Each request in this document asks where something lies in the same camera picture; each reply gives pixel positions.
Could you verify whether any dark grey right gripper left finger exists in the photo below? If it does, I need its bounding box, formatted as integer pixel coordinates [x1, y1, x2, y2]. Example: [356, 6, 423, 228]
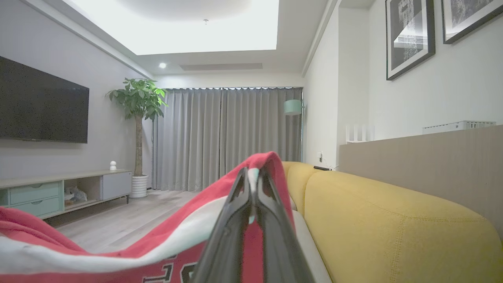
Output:
[193, 167, 255, 283]

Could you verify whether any wood and mint TV cabinet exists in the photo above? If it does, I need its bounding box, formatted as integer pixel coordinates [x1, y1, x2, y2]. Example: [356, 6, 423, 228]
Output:
[0, 169, 133, 221]

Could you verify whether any grey toy in cabinet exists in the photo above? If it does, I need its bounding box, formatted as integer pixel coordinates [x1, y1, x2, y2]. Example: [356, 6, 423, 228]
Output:
[64, 186, 88, 205]

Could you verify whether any yellow sofa backrest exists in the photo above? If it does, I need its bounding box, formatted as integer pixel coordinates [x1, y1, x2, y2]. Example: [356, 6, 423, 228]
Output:
[281, 161, 503, 283]

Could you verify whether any white slatted rack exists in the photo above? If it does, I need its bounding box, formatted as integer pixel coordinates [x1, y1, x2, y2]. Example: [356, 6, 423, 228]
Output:
[345, 125, 375, 144]

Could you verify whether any white flat slatted device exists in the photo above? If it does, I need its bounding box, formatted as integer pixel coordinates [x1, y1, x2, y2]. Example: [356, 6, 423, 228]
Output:
[422, 120, 497, 135]

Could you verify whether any wooden partition behind sofa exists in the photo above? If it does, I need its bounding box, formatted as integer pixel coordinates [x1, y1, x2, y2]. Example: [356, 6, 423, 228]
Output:
[338, 125, 503, 241]

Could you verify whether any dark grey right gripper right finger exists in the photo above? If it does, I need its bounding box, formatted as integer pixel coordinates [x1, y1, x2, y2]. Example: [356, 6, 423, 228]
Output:
[255, 167, 315, 283]

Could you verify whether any mint shade floor lamp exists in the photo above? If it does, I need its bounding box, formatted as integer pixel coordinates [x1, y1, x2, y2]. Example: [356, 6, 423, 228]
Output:
[283, 99, 304, 162]

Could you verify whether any grey pleated curtain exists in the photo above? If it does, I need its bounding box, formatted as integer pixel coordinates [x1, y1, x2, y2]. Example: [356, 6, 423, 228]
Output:
[152, 87, 303, 192]

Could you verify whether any red and white shirt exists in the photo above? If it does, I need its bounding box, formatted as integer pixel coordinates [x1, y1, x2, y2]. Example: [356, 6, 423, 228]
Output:
[0, 151, 296, 283]

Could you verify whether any ceiling air vent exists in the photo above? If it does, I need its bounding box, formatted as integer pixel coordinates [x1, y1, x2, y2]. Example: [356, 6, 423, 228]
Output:
[179, 62, 263, 72]

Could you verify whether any grey sofa seat cushion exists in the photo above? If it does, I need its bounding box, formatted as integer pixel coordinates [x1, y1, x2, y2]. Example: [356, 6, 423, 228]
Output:
[290, 196, 333, 283]

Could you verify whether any black wall television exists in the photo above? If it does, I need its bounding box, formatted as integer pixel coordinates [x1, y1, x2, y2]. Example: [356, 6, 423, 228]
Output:
[0, 55, 90, 144]

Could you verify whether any potted green tree plant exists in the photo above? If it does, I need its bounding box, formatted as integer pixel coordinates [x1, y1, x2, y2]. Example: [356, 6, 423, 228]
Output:
[106, 77, 169, 199]

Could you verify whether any black framed picture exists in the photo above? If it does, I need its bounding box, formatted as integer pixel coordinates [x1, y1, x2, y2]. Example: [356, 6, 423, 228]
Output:
[386, 0, 436, 81]
[441, 0, 503, 45]

